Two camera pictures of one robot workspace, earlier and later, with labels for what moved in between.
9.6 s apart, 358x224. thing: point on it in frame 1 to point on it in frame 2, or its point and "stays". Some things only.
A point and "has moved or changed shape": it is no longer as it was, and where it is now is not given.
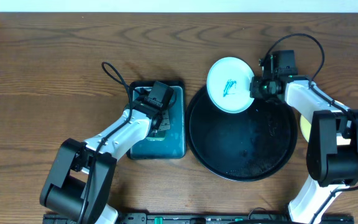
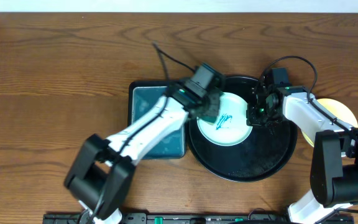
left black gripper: [162, 119] to [212, 109]
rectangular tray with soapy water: [169, 144] stays
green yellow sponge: [156, 135] has moved or changed shape
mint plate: [228, 84] to [230, 127]
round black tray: [240, 147] stays
